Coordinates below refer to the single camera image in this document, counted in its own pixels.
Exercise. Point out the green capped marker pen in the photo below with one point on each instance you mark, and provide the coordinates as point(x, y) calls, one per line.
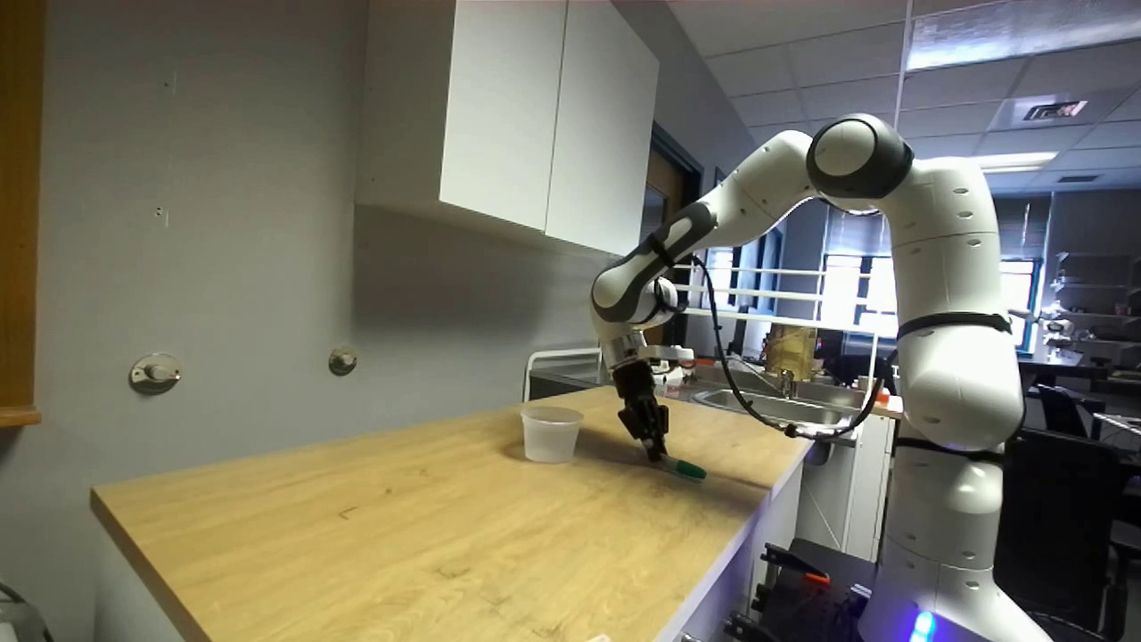
point(684, 473)

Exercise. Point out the ceiling air vent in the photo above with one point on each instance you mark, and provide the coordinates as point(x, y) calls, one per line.
point(1048, 107)

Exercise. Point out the ceiling light panel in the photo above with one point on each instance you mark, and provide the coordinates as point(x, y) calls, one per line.
point(1004, 158)

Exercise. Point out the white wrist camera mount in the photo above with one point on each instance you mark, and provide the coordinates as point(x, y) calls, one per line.
point(669, 353)

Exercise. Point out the clear plastic cup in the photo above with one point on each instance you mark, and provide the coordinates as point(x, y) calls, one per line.
point(550, 434)

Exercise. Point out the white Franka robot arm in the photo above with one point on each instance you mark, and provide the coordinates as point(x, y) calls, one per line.
point(929, 359)

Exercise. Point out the grey dish rack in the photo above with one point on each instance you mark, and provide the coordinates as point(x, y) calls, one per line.
point(563, 371)

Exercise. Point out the brown paper bag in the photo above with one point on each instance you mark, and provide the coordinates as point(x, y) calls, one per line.
point(791, 353)

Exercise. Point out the black and red tool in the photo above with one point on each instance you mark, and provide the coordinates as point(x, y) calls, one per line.
point(798, 586)

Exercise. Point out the narrow white cabinet door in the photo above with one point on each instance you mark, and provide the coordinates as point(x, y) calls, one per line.
point(499, 112)

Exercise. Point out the round metal wall fixture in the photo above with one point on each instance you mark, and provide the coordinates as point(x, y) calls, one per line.
point(153, 371)
point(343, 360)

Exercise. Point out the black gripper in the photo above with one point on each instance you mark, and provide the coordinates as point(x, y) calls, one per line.
point(634, 400)

